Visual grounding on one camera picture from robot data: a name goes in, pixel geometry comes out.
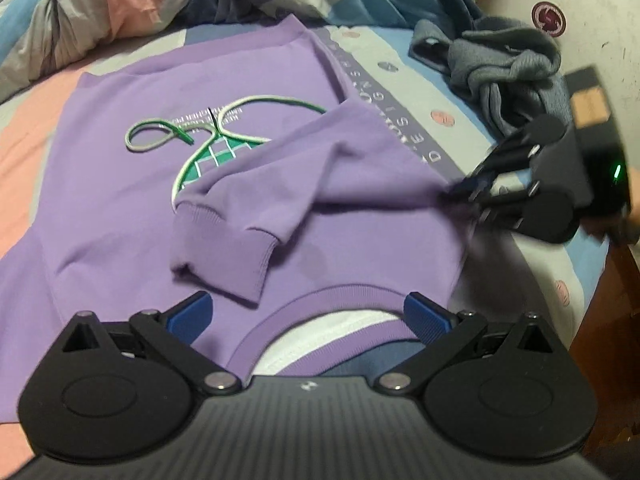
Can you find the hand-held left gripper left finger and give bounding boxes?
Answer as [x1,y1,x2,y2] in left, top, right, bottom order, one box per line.
[61,290,244,397]

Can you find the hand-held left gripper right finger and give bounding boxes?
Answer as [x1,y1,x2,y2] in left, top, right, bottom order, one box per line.
[377,290,567,397]

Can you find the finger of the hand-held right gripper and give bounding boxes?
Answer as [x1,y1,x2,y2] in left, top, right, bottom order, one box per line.
[445,187,538,233]
[442,130,541,196]

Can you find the purple sweatshirt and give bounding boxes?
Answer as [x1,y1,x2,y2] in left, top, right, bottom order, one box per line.
[0,14,478,428]

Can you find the grey ribbed knit garment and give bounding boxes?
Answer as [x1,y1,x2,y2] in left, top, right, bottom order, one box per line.
[409,17,576,138]

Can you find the round dark red sticker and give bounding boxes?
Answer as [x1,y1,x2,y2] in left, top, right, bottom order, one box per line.
[531,1,566,36]

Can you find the striped duvet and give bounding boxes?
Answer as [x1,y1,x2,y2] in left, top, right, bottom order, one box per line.
[0,0,426,86]

